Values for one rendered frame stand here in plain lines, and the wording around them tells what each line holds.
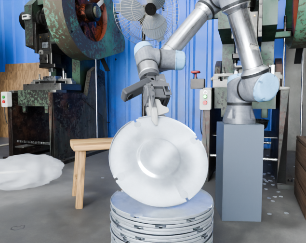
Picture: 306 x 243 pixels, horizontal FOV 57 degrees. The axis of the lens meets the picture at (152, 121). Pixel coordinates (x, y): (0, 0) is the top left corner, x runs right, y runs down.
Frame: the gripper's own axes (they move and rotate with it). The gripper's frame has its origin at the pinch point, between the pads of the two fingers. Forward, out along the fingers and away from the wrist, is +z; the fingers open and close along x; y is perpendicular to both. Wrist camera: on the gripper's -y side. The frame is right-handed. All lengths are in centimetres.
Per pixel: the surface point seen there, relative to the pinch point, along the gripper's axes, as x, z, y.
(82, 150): 59, -25, -21
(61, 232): 60, 14, -30
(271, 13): 21, -101, 104
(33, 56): 236, -287, -81
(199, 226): -0.8, 32.6, 6.2
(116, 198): 9.4, 19.7, -12.5
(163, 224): -1.9, 31.4, -3.5
